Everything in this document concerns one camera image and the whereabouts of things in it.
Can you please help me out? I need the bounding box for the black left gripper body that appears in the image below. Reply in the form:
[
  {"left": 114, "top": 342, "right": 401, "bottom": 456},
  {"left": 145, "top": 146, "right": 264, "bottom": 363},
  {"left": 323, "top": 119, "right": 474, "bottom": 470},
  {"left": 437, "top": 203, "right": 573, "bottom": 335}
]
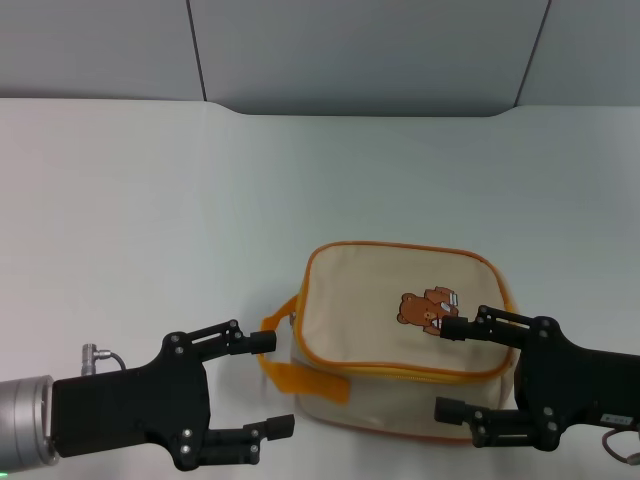
[{"left": 49, "top": 330, "right": 211, "bottom": 472}]

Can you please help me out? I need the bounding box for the beige orange-trimmed zipper food bag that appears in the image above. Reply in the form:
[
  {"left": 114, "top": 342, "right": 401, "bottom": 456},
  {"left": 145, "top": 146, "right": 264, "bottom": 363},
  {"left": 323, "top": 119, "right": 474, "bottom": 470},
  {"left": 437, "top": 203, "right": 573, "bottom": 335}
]
[{"left": 259, "top": 241, "right": 519, "bottom": 446}]

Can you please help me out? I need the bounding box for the grey right wrist cable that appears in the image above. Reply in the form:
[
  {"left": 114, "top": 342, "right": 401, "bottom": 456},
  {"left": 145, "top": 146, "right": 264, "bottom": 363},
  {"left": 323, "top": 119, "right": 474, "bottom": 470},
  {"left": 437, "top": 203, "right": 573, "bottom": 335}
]
[{"left": 601, "top": 428, "right": 640, "bottom": 464}]

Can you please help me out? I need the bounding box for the silver connector with grey cable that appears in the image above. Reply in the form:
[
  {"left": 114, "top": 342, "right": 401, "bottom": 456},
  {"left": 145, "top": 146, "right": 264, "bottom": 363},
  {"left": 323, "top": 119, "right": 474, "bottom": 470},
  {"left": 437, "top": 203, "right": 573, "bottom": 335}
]
[{"left": 81, "top": 342, "right": 126, "bottom": 375}]

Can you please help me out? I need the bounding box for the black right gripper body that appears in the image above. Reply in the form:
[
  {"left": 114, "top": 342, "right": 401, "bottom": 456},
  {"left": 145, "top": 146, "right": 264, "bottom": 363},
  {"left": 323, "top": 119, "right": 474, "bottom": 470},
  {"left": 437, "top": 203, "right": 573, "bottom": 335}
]
[{"left": 514, "top": 315, "right": 640, "bottom": 454}]

